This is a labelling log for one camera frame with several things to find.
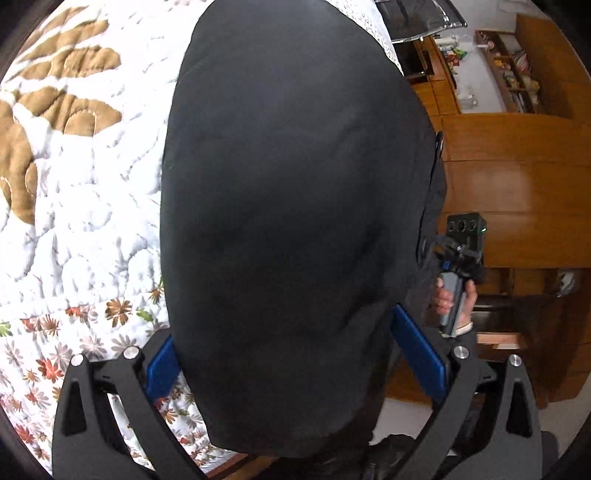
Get wooden desk cabinet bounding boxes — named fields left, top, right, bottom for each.
left=414, top=32, right=590, bottom=406

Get wooden wall shelf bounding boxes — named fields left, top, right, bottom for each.
left=475, top=30, right=545, bottom=114

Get person's right hand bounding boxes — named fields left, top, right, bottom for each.
left=431, top=276, right=478, bottom=338

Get floral quilted bedspread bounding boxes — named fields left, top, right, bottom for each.
left=0, top=0, right=406, bottom=478

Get black office chair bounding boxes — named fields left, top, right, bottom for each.
left=375, top=0, right=468, bottom=44

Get black pants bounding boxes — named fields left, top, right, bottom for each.
left=160, top=1, right=446, bottom=458

